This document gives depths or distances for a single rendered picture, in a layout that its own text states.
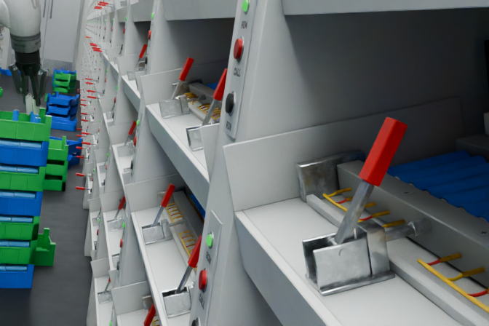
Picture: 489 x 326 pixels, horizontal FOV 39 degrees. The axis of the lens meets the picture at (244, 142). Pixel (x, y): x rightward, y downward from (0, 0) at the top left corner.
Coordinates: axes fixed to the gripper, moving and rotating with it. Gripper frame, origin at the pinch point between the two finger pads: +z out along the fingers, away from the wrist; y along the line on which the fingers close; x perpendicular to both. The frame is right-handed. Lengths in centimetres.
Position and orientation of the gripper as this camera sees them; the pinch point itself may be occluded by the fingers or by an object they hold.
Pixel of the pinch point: (32, 104)
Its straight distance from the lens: 238.7
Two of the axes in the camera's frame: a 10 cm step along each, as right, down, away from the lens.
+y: 9.8, 1.7, -1.2
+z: -0.8, 8.4, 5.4
